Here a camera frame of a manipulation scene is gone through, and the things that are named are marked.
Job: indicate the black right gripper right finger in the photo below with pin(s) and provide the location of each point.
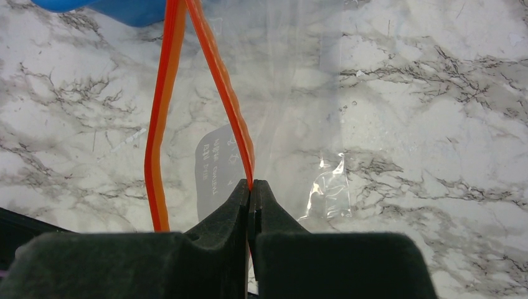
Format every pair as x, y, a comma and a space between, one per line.
290, 262

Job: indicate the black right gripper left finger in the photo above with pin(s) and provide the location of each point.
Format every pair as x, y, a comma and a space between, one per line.
210, 260

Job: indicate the clear zip bag orange zipper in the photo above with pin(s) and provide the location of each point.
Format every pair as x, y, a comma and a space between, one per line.
248, 90

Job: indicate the blue plastic bin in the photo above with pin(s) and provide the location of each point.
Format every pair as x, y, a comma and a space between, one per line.
134, 13

